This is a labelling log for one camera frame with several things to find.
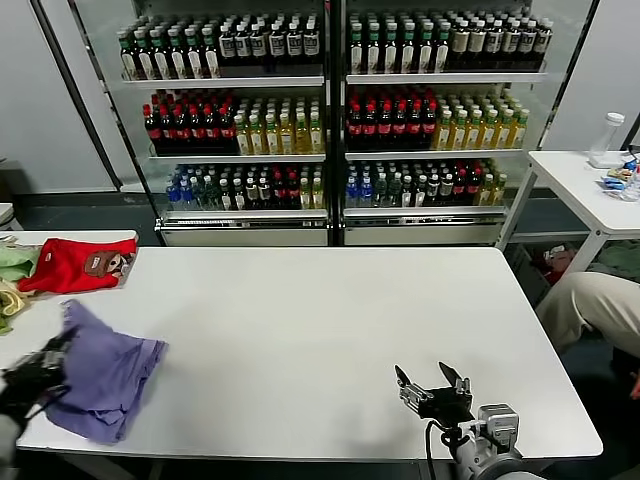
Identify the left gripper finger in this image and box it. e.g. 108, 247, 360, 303
35, 350, 71, 374
47, 334, 77, 357

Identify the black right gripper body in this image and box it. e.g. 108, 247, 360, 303
417, 384, 476, 425

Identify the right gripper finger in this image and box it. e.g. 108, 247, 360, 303
437, 360, 474, 400
393, 364, 433, 414

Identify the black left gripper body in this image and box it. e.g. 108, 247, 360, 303
0, 364, 69, 417

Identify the purple cartoon print t-shirt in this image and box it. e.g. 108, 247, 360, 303
44, 298, 169, 446

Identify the pale yellow garment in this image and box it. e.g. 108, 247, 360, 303
0, 279, 35, 319

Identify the red bear print shirt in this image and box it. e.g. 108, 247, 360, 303
17, 237, 139, 294

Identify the dark plastic crate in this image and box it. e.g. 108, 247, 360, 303
505, 243, 552, 304

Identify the glass drinks display cooler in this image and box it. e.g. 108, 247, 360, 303
30, 0, 336, 247
334, 0, 603, 246

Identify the beige trousered leg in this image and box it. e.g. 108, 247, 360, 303
535, 272, 640, 359

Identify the red garment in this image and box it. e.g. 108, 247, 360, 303
532, 244, 579, 285

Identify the white cooler shelf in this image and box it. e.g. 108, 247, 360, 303
345, 71, 550, 85
120, 74, 327, 91
147, 152, 328, 163
162, 208, 330, 220
345, 147, 534, 162
344, 204, 509, 218

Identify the dark green garment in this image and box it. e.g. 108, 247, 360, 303
595, 239, 640, 281

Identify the white side table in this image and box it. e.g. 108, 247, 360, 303
499, 149, 640, 281

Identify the clear plastic bag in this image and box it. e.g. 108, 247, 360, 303
608, 170, 640, 204

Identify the white flat box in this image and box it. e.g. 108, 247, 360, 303
587, 152, 629, 170

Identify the clear bottle white cap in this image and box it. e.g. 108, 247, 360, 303
590, 112, 627, 158

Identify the green cap tea bottle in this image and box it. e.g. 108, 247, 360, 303
417, 21, 436, 74
185, 26, 206, 80
366, 22, 385, 75
117, 30, 139, 81
202, 25, 222, 79
400, 22, 419, 75
383, 22, 402, 75
134, 29, 155, 81
151, 28, 172, 80
168, 27, 189, 80
350, 22, 368, 75
434, 21, 452, 74

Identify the dark bottle beige label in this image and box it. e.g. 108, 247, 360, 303
519, 18, 538, 69
502, 19, 521, 69
536, 18, 554, 69
450, 20, 470, 70
468, 20, 487, 70
485, 19, 504, 70

